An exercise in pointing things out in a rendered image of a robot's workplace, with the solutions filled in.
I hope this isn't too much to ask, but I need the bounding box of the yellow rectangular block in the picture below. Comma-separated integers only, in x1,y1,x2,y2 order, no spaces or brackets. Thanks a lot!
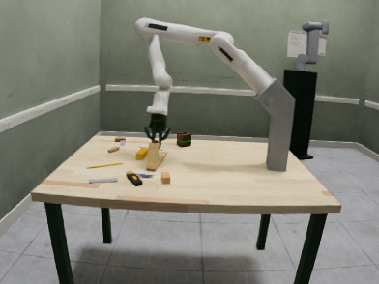
135,148,148,160

